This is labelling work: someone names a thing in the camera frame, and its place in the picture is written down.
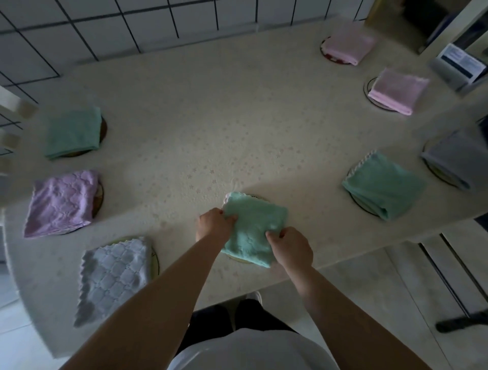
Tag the person's black trousers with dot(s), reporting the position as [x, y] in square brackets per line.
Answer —
[213, 320]

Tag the person's right white shoe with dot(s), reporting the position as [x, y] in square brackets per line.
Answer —
[254, 298]

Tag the person's left hand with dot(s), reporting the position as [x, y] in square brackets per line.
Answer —
[213, 226]

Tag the person's left forearm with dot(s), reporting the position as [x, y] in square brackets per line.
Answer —
[152, 312]

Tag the green cloth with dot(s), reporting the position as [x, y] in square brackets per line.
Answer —
[251, 225]
[349, 45]
[398, 91]
[381, 186]
[72, 133]

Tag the edge coaster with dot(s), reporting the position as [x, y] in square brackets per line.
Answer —
[434, 171]

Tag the red rimmed small coaster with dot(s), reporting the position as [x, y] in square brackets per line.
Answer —
[324, 51]

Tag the brown cartoon coaster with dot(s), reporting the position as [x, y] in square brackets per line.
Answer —
[103, 131]

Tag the person's right forearm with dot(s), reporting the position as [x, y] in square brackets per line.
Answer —
[350, 328]

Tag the person's right hand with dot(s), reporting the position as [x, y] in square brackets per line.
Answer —
[293, 251]

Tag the green character round coaster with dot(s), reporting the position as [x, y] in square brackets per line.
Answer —
[154, 263]

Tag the grey cloth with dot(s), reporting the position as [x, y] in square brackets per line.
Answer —
[110, 278]

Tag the person's white shirt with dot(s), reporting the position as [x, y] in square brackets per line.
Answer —
[251, 352]

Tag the white cartoon coaster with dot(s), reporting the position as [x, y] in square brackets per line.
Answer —
[368, 91]

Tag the cream speckled tablecloth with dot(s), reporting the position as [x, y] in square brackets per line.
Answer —
[228, 133]

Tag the white slatted chair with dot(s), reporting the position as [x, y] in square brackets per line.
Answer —
[11, 103]
[446, 278]

